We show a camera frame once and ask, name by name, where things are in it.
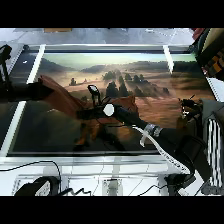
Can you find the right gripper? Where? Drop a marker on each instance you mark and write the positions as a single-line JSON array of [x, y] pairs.
[[90, 113]]

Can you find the brown garment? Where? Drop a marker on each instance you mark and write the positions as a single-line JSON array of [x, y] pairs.
[[63, 98]]

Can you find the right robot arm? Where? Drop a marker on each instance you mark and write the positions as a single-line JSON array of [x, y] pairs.
[[173, 141]]

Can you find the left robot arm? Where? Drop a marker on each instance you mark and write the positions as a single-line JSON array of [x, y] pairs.
[[20, 92]]

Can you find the heap of clothes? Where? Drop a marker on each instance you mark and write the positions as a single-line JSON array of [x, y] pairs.
[[213, 56]]

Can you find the black white striped garment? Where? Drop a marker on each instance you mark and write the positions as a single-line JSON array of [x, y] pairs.
[[213, 150]]

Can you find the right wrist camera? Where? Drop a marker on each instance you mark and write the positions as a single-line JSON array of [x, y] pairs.
[[93, 89]]

